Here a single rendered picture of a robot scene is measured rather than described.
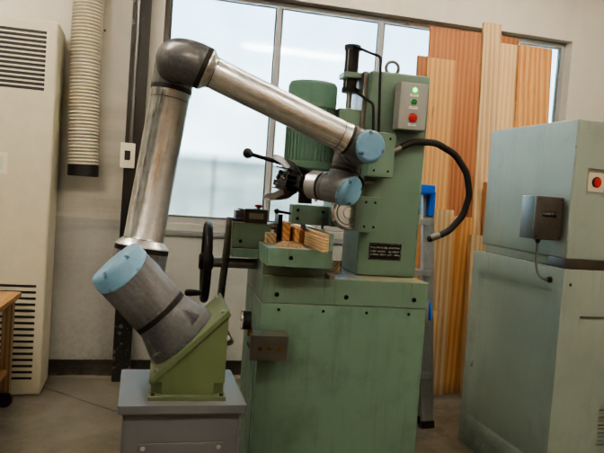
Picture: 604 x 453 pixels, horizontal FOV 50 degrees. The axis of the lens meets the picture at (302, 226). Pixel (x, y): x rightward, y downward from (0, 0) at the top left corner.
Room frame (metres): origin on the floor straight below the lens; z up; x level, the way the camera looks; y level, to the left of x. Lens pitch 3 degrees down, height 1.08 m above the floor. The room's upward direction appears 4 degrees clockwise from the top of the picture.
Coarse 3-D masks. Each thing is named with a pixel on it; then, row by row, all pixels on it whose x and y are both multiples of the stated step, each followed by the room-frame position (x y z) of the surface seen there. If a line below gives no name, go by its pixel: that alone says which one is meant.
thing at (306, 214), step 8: (296, 208) 2.28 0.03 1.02; (304, 208) 2.29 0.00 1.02; (312, 208) 2.29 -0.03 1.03; (320, 208) 2.30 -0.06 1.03; (328, 208) 2.30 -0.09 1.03; (296, 216) 2.28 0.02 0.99; (304, 216) 2.29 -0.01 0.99; (312, 216) 2.29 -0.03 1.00; (328, 216) 2.30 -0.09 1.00; (304, 224) 2.29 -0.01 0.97; (312, 224) 2.29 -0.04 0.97; (320, 224) 2.30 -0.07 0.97
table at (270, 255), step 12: (276, 240) 2.29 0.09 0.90; (240, 252) 2.20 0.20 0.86; (252, 252) 2.20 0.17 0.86; (264, 252) 2.07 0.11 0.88; (276, 252) 2.01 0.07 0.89; (288, 252) 2.01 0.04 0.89; (300, 252) 2.02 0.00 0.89; (312, 252) 2.03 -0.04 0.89; (276, 264) 2.01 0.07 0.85; (288, 264) 2.01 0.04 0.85; (300, 264) 2.02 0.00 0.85; (312, 264) 2.03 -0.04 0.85; (324, 264) 2.04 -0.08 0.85
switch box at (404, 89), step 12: (396, 84) 2.25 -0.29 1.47; (408, 84) 2.21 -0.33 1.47; (420, 84) 2.22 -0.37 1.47; (396, 96) 2.24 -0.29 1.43; (408, 96) 2.21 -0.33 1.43; (420, 96) 2.22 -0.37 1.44; (396, 108) 2.23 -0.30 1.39; (408, 108) 2.21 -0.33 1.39; (420, 108) 2.22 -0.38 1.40; (396, 120) 2.22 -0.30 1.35; (408, 120) 2.21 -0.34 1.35; (420, 120) 2.22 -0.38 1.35
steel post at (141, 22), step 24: (144, 0) 3.38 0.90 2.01; (144, 24) 3.38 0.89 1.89; (144, 48) 3.38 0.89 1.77; (144, 72) 3.38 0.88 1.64; (144, 96) 3.38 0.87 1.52; (144, 120) 3.39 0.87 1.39; (120, 144) 3.33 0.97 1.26; (120, 216) 3.36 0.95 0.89; (120, 336) 3.37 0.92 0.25; (120, 360) 3.37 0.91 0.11
